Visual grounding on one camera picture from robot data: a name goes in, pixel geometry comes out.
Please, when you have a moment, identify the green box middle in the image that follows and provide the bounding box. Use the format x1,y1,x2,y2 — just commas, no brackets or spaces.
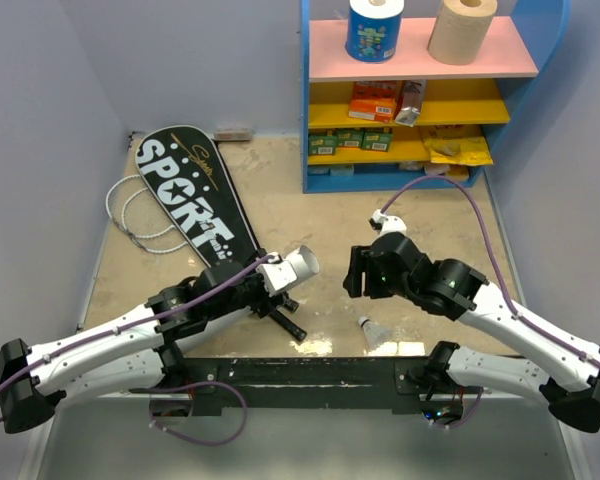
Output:
336,128,365,149

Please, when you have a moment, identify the orange snack box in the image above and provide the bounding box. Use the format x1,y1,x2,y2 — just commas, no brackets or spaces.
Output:
348,81,399,123

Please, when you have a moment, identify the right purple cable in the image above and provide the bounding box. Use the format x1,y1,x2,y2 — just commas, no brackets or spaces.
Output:
377,174,600,431

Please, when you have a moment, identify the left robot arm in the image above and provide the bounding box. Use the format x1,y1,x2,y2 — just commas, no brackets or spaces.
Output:
0,261,311,434

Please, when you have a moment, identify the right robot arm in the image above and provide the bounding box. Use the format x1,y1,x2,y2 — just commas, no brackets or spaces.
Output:
343,232,600,433

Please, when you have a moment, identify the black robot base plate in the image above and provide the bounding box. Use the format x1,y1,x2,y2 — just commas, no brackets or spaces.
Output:
133,357,478,419

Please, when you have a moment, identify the aluminium rail frame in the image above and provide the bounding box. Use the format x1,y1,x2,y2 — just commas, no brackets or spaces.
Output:
17,132,191,480

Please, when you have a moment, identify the brown paper towel roll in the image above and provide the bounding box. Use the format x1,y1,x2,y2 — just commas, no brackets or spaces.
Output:
427,0,498,65

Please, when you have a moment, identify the green box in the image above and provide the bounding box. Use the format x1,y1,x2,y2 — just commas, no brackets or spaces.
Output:
361,127,393,152
308,130,338,156
336,128,365,149

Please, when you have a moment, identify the small pink eraser box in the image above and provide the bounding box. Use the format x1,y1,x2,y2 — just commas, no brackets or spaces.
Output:
213,128,253,142

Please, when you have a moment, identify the black sport racket bag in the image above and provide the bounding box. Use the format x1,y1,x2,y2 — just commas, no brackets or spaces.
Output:
134,125,267,267

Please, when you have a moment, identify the yellow snack bag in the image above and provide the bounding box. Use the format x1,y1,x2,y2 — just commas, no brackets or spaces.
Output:
420,125,493,167

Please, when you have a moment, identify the white shuttlecock front table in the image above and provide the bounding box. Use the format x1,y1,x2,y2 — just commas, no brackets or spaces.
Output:
358,316,392,350

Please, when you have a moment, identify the blue shelf unit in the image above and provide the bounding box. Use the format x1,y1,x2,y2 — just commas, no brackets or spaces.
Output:
299,1,570,193

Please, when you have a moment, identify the green box left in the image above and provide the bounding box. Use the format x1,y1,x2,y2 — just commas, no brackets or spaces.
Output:
308,130,338,156

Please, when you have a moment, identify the green box right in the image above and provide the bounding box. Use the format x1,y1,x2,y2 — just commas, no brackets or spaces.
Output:
361,127,393,152

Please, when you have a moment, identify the blue wrapped paper roll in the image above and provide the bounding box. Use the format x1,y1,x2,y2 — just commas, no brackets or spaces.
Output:
345,0,405,63

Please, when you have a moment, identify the silver snack bag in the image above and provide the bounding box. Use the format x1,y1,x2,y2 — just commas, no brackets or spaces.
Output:
394,79,427,127

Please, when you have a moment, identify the white shuttlecock tube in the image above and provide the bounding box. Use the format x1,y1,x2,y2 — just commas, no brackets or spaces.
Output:
176,246,320,352

